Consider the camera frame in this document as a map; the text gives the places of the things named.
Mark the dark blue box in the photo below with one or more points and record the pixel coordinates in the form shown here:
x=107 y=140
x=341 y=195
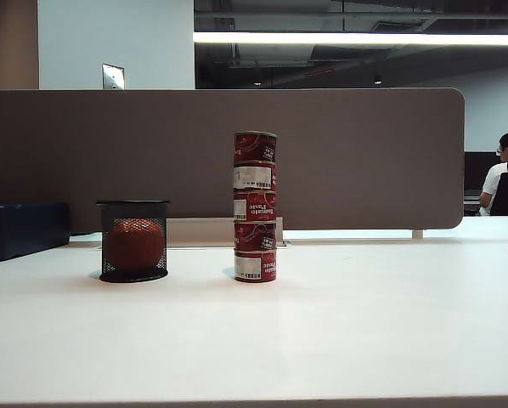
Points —
x=22 y=229

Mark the computer monitor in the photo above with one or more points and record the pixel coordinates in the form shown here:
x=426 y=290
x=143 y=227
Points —
x=479 y=170

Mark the white divider foot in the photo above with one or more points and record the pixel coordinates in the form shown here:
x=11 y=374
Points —
x=418 y=234

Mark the metal wall switch plate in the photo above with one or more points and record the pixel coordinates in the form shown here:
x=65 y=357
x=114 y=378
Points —
x=113 y=76

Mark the white ceiling light strip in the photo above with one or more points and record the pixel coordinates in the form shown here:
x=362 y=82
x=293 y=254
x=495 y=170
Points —
x=343 y=38

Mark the black mesh pen holder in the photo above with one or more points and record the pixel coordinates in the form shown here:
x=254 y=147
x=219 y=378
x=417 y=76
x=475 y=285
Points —
x=133 y=208

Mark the person in white shirt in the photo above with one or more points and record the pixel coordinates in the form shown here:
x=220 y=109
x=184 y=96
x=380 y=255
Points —
x=494 y=183

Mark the brown desk divider panel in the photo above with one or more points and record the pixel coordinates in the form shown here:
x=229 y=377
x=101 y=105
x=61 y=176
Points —
x=152 y=149

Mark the red tomato paste can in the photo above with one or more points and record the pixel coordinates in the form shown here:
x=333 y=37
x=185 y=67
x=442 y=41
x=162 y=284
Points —
x=254 y=176
x=252 y=236
x=254 y=265
x=254 y=146
x=256 y=206

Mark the orange ball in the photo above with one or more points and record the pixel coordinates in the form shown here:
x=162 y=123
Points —
x=135 y=246

